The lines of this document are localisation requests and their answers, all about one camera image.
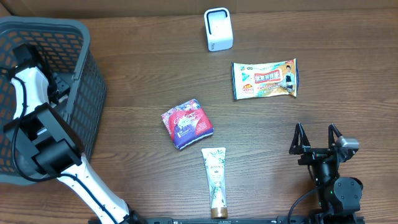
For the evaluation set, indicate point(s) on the white cream tube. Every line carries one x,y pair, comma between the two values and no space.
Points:
214,161

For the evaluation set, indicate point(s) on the white barcode scanner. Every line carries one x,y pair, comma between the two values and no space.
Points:
219,31

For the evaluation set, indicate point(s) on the grey plastic shopping basket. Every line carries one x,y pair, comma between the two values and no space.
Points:
64,45

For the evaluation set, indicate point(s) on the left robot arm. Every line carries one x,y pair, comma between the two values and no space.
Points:
44,146

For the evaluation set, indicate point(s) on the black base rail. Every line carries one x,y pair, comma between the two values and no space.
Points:
277,220

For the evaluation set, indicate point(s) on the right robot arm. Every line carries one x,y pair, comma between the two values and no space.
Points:
338,197

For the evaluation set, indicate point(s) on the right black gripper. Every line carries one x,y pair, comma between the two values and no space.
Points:
298,147

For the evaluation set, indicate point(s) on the red purple pad pack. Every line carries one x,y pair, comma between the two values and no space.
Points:
187,123

